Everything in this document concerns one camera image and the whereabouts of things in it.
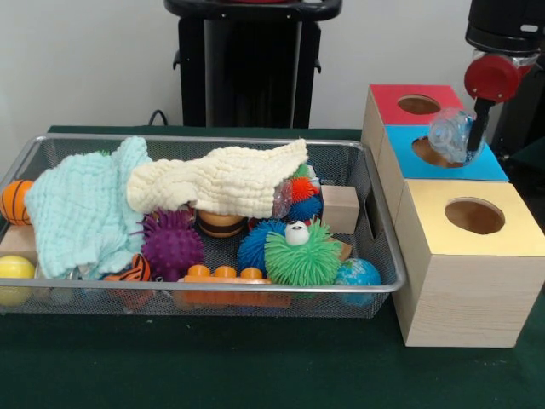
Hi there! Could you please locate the small orange basketball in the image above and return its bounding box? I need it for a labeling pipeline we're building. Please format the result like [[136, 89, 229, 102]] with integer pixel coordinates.
[[0, 179, 36, 226]]

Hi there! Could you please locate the cream waffle cloth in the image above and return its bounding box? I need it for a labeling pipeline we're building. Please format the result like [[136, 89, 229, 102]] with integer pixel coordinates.
[[126, 138, 308, 218]]

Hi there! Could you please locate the blue puffer ball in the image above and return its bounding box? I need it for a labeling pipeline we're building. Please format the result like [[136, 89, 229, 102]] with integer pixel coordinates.
[[237, 219, 282, 276]]

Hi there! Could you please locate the toy burger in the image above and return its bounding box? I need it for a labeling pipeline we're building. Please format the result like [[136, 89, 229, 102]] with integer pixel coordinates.
[[196, 209, 249, 239]]

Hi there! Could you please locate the crinkly clear plastic packet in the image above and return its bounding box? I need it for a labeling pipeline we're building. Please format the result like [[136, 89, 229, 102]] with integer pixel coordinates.
[[427, 107, 486, 165]]

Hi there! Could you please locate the dark green side table cloth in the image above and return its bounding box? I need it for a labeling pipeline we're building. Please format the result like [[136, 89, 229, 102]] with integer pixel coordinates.
[[510, 138, 545, 197]]

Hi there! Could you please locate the yellow ball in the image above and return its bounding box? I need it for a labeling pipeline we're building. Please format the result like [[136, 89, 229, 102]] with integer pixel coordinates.
[[0, 254, 37, 307]]

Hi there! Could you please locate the green puffer ball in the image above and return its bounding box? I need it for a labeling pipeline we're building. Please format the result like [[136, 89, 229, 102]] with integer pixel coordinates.
[[264, 216, 342, 285]]

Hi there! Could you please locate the black robot stand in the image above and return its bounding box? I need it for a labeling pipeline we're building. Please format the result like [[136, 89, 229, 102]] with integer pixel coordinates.
[[163, 0, 344, 129]]

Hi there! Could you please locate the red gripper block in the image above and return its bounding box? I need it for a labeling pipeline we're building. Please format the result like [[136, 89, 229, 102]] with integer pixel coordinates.
[[463, 54, 523, 151]]

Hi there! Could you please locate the orange black striped ball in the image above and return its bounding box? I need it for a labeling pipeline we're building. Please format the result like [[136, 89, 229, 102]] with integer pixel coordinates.
[[104, 254, 153, 282]]

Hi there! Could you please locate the shallow clear mesh bin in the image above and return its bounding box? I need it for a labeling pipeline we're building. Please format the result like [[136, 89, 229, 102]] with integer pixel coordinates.
[[0, 132, 406, 320]]

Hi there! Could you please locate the orange toy brick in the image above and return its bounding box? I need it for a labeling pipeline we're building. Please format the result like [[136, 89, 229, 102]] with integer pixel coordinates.
[[178, 264, 290, 308]]

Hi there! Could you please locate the purple spiky ball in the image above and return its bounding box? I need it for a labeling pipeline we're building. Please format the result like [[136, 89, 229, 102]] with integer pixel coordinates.
[[138, 208, 205, 282]]

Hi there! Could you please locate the blue globe ball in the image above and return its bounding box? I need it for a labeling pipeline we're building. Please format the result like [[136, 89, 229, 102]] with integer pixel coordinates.
[[334, 257, 383, 306]]

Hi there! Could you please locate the light blue waffle cloth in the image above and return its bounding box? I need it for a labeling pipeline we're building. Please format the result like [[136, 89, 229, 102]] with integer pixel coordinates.
[[24, 136, 152, 280]]

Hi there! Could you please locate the wooden box with three holes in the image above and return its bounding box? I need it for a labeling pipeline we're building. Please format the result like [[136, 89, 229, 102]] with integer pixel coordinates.
[[360, 84, 545, 349]]

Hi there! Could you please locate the wooden cube block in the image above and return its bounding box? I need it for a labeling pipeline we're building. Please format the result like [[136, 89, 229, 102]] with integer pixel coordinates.
[[319, 185, 361, 235]]

